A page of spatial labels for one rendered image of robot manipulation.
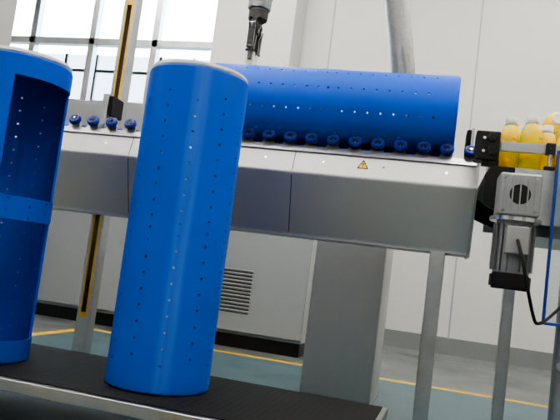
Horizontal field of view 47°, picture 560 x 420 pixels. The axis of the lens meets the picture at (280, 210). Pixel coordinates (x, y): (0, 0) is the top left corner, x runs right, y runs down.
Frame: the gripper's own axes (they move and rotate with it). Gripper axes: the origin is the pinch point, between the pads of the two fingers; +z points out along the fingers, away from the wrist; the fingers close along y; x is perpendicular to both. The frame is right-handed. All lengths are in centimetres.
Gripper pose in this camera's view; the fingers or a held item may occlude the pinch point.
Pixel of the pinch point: (251, 62)
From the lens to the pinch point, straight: 251.3
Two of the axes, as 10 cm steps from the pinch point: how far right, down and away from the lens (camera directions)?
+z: -1.4, 9.9, -0.8
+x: 9.7, 1.2, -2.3
